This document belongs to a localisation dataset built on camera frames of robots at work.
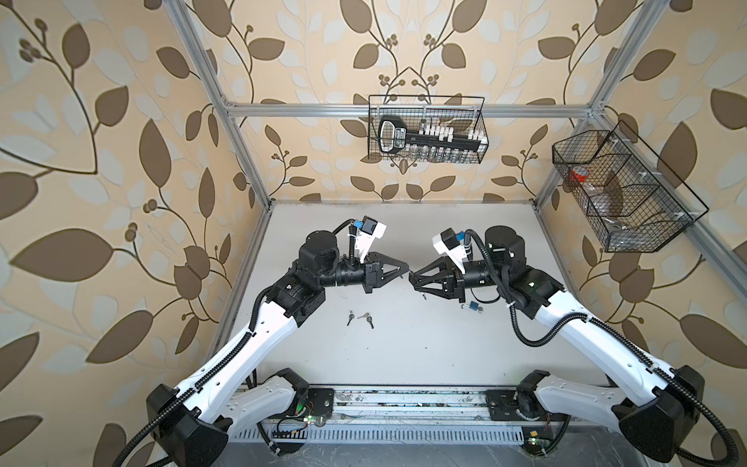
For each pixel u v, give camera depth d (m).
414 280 0.61
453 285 0.56
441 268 0.62
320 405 0.74
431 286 0.60
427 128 0.82
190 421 0.37
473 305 0.91
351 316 0.91
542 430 0.71
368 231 0.57
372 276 0.55
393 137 0.85
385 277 0.59
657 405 0.37
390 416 0.74
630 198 0.74
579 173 0.88
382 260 0.62
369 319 0.89
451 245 0.56
